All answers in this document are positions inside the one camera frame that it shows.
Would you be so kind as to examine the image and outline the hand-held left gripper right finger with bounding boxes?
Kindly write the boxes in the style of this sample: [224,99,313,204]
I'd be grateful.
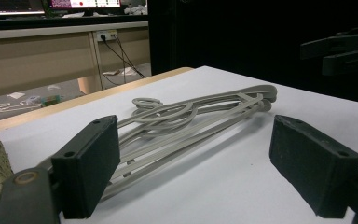
[268,114,358,219]

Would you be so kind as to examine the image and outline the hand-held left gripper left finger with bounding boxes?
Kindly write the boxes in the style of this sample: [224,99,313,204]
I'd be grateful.
[50,115,121,219]

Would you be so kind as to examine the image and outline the grey plastic clothes hanger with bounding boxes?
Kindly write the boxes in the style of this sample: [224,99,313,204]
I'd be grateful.
[115,84,278,188]
[101,99,273,201]
[111,92,277,194]

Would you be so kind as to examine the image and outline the colourful plastic item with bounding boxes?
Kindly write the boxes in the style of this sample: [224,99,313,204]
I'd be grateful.
[40,94,62,107]

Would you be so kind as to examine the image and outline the white table mat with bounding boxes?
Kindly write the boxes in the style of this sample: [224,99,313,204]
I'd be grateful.
[0,65,358,224]

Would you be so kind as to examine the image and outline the black curtain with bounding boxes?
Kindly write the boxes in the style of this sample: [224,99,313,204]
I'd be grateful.
[147,0,358,105]

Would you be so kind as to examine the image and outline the white paper scrap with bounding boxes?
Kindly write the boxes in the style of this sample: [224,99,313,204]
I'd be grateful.
[102,66,138,77]
[7,91,26,100]

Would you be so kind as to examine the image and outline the white hangers on floor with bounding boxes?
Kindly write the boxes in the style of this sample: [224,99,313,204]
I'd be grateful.
[0,101,43,119]

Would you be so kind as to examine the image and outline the beige office desk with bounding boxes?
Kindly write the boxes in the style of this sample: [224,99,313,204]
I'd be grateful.
[0,21,152,101]

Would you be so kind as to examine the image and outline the white power outlet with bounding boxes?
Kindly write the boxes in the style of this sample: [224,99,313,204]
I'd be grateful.
[96,29,118,42]

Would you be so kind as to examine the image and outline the bright computer monitor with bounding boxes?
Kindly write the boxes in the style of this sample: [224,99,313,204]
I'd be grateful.
[48,0,123,17]

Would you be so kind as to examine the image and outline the white crumpled paper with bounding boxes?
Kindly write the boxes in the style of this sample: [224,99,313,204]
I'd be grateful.
[124,4,148,16]

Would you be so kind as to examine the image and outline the dark computer monitor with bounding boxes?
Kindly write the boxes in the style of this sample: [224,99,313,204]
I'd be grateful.
[0,0,46,17]

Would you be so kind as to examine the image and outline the black power cable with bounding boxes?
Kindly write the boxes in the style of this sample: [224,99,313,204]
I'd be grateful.
[101,35,147,79]
[113,35,129,86]

